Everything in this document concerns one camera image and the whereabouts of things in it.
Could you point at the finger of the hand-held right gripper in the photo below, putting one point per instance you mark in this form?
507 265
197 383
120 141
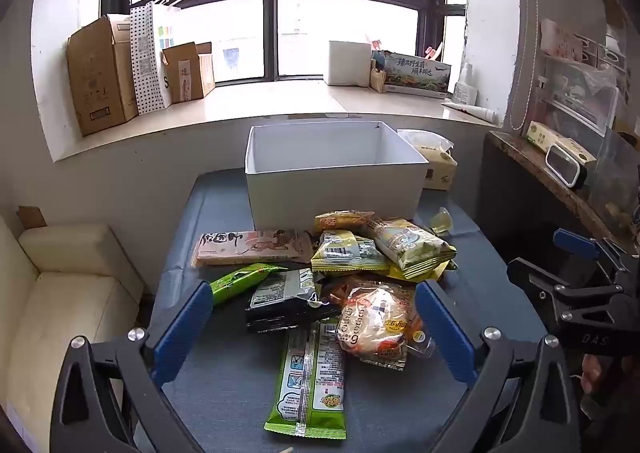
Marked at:
575 240
550 283

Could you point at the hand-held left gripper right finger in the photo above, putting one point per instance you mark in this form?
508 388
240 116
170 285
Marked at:
445 328

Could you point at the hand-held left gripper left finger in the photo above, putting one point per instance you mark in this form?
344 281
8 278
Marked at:
185 328

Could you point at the rice cracker bag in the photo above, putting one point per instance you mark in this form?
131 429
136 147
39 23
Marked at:
380 328

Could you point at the pale green chips bag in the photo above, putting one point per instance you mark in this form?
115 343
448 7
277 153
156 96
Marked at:
410 245

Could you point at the pink long snack packet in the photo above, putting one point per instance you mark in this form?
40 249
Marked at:
250 248

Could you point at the long green snack packet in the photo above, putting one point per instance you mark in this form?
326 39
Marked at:
310 378

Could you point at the orange yellow snack packet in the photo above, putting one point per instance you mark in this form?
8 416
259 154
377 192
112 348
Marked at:
340 221

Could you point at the white storage box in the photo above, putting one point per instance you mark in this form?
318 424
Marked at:
330 183

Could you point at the person's right hand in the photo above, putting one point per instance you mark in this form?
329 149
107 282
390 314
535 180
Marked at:
592 373

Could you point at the plain yellow snack packet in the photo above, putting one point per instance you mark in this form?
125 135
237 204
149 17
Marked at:
435 273

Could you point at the small green snack packet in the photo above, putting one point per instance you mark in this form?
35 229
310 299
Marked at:
240 280

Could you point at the white black framed clock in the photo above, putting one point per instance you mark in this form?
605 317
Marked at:
565 168

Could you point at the wooden side shelf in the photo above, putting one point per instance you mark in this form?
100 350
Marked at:
530 168

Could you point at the black snack packet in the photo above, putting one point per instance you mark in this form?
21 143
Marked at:
285 303

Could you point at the small yellow jelly packet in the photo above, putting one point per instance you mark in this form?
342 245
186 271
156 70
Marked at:
442 222

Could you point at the dark orange snack packet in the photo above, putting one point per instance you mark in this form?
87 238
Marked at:
345 285

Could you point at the cream sofa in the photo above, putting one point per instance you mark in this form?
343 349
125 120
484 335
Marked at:
65 293

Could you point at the yellow barcode snack packet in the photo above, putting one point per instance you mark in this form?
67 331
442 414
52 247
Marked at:
340 253

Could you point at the clear plastic drawer organizer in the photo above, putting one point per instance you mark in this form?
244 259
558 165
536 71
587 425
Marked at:
575 98

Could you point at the tissue box with plastic bag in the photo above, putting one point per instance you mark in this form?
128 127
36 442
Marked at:
437 168

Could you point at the white tube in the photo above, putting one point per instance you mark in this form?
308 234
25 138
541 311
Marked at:
472 112

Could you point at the white plastic bottle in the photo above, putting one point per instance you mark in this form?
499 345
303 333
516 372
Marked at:
465 88

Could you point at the cardboard scrap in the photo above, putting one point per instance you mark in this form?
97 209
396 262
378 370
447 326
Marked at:
31 217

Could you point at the landscape printed box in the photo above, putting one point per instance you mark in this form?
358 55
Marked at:
417 75

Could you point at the small open cardboard box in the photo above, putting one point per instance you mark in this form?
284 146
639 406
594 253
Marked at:
187 73

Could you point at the wooden stick holder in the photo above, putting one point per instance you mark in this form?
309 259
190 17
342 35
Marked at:
377 78

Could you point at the large cardboard box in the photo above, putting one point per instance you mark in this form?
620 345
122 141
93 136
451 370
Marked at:
100 78

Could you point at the polka dot paper bag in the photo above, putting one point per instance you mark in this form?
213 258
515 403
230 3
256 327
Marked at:
147 63

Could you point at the plain white box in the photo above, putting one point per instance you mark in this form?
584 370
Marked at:
347 63

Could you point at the dark framed window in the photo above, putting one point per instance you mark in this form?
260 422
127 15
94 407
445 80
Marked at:
270 8

